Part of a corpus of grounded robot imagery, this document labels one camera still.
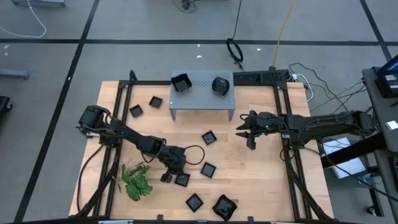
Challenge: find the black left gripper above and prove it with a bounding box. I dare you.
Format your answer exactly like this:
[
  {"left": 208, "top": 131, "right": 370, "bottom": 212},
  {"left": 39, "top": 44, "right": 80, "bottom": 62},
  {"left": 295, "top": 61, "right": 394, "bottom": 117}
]
[{"left": 159, "top": 145, "right": 188, "bottom": 184}]

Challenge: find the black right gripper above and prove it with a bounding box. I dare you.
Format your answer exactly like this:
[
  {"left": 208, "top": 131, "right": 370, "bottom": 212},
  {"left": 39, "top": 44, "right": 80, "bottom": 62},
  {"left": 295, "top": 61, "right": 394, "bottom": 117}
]
[{"left": 234, "top": 110, "right": 282, "bottom": 151}]

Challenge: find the small black square plate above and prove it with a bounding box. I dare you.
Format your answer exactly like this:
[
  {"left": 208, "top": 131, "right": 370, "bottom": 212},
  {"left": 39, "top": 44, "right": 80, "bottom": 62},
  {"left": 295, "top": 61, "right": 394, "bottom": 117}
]
[
  {"left": 174, "top": 172, "right": 192, "bottom": 188},
  {"left": 201, "top": 129, "right": 218, "bottom": 146},
  {"left": 128, "top": 104, "right": 144, "bottom": 119},
  {"left": 148, "top": 95, "right": 164, "bottom": 110},
  {"left": 185, "top": 192, "right": 205, "bottom": 213},
  {"left": 200, "top": 161, "right": 217, "bottom": 179}
]

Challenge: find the black rounded wavy plate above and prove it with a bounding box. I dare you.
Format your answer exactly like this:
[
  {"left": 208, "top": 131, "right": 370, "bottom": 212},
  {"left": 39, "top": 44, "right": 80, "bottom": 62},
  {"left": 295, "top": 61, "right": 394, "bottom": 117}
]
[{"left": 211, "top": 76, "right": 231, "bottom": 97}]

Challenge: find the black wavy square plate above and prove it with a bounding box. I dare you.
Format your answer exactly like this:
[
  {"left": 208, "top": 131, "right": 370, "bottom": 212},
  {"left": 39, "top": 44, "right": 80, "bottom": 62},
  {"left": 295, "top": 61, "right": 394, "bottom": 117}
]
[
  {"left": 211, "top": 194, "right": 238, "bottom": 222},
  {"left": 170, "top": 73, "right": 193, "bottom": 93}
]

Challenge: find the green artificial leaf plant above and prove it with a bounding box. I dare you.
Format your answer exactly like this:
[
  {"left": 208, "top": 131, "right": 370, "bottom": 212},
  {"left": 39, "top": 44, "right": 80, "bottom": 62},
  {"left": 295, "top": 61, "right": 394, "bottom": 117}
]
[{"left": 117, "top": 161, "right": 154, "bottom": 202}]

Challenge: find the black perforated power box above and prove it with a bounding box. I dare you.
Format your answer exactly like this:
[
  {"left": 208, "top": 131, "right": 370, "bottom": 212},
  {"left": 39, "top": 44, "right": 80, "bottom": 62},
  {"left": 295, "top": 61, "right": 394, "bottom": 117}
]
[
  {"left": 233, "top": 71, "right": 262, "bottom": 85},
  {"left": 260, "top": 69, "right": 290, "bottom": 83}
]

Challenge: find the grey perforated metal shelf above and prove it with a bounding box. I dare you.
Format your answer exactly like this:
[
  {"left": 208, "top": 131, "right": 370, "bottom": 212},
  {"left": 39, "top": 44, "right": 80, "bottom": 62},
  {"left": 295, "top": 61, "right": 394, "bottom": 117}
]
[{"left": 169, "top": 69, "right": 236, "bottom": 121}]

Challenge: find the white paper sheet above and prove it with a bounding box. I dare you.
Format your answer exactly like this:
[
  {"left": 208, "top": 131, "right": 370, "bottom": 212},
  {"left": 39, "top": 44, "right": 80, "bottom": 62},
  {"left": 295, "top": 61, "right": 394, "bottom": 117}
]
[{"left": 322, "top": 136, "right": 368, "bottom": 180}]

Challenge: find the black desk support bar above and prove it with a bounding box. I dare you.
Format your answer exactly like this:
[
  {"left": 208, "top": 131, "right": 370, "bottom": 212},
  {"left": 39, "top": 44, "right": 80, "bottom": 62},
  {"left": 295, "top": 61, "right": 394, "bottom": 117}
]
[{"left": 320, "top": 132, "right": 388, "bottom": 169}]

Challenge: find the grey side desk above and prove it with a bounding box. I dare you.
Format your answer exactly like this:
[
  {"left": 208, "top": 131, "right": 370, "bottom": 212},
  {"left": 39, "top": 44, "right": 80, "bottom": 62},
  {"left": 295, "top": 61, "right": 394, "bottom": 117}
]
[{"left": 361, "top": 67, "right": 398, "bottom": 224}]

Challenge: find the black laptop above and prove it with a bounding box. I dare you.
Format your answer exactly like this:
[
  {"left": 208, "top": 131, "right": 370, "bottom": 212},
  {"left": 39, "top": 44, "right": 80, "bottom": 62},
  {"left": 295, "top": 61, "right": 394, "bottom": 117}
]
[{"left": 374, "top": 55, "right": 398, "bottom": 99}]

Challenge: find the grey table foot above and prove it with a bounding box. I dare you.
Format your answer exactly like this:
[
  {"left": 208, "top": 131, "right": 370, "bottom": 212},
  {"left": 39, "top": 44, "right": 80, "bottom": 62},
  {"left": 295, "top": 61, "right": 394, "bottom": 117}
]
[{"left": 0, "top": 68, "right": 30, "bottom": 80}]

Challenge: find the grey table base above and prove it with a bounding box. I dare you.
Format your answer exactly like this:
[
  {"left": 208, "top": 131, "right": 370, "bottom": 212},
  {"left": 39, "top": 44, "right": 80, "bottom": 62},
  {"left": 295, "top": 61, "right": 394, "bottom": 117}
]
[{"left": 11, "top": 0, "right": 67, "bottom": 7}]

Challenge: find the white power cable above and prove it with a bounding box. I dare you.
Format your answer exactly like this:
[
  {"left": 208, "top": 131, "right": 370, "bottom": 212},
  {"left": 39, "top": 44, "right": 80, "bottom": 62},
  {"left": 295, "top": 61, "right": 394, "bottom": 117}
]
[{"left": 290, "top": 73, "right": 314, "bottom": 103}]

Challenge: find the black hanging cable with coil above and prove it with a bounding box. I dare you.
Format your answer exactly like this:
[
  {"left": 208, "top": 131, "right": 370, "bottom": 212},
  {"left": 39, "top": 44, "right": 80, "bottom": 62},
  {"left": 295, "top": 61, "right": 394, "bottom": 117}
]
[{"left": 226, "top": 0, "right": 245, "bottom": 71}]

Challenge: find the black floor cable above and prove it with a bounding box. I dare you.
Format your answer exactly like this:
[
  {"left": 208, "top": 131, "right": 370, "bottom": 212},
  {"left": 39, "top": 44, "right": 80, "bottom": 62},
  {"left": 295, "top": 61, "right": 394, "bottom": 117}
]
[{"left": 288, "top": 62, "right": 369, "bottom": 123}]

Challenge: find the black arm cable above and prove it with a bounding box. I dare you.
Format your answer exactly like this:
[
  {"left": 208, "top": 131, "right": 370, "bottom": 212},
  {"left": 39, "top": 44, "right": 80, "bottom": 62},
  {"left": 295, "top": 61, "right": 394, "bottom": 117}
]
[{"left": 75, "top": 143, "right": 106, "bottom": 216}]

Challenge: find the yellow hanging cable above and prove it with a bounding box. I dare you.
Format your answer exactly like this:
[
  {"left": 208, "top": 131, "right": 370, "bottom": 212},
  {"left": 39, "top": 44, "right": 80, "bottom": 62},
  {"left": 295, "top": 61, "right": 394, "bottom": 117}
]
[{"left": 272, "top": 0, "right": 296, "bottom": 70}]

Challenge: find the black cable bundle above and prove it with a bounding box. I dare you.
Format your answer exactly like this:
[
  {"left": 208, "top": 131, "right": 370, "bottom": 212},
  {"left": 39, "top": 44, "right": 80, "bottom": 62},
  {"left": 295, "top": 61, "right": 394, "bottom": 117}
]
[{"left": 173, "top": 0, "right": 200, "bottom": 14}]

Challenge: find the white floor cable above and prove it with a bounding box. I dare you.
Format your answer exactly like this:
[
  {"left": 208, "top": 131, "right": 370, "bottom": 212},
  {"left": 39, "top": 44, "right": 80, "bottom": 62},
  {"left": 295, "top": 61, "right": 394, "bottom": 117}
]
[{"left": 0, "top": 0, "right": 47, "bottom": 39}]

